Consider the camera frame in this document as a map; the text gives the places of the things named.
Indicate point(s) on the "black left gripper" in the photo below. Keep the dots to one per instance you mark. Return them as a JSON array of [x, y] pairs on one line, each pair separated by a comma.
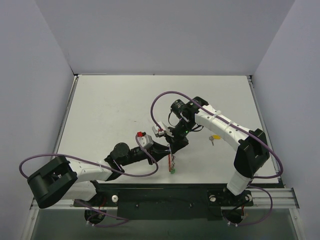
[[152, 154]]

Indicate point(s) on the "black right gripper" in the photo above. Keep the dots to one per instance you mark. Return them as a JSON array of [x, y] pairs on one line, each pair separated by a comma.
[[178, 141]]

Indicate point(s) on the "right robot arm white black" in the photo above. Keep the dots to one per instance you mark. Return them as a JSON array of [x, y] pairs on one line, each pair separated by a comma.
[[251, 148]]

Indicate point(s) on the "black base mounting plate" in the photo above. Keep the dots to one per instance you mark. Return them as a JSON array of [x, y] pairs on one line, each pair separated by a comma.
[[164, 201]]

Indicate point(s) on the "key with yellow tag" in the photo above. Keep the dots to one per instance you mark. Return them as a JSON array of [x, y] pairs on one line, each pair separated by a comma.
[[213, 138]]

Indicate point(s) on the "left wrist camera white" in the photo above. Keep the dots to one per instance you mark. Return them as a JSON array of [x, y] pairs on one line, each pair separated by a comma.
[[144, 140]]

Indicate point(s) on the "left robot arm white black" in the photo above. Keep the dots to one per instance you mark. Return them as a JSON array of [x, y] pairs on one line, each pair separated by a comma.
[[67, 176]]

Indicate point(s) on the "keyring bunch with coloured tags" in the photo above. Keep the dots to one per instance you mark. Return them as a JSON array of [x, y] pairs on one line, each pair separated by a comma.
[[171, 163]]

